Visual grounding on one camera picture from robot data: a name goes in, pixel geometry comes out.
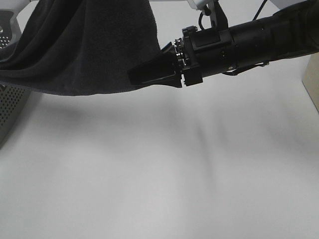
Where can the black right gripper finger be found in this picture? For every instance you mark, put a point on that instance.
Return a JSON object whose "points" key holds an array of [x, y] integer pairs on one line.
{"points": [[159, 53], [158, 71]]}

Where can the dark navy towel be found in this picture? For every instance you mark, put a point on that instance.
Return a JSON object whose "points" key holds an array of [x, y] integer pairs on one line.
{"points": [[81, 47]]}

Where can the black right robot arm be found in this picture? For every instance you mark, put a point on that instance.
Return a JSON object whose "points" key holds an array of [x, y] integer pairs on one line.
{"points": [[291, 32]]}

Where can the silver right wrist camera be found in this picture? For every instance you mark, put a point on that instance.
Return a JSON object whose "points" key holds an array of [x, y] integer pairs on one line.
{"points": [[198, 4]]}

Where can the grey perforated plastic basket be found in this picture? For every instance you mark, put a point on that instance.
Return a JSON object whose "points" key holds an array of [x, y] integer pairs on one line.
{"points": [[12, 99]]}

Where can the beige box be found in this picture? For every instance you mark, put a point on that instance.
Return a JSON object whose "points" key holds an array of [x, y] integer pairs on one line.
{"points": [[311, 79]]}

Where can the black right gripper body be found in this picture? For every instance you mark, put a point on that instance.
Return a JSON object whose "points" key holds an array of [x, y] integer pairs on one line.
{"points": [[207, 52]]}

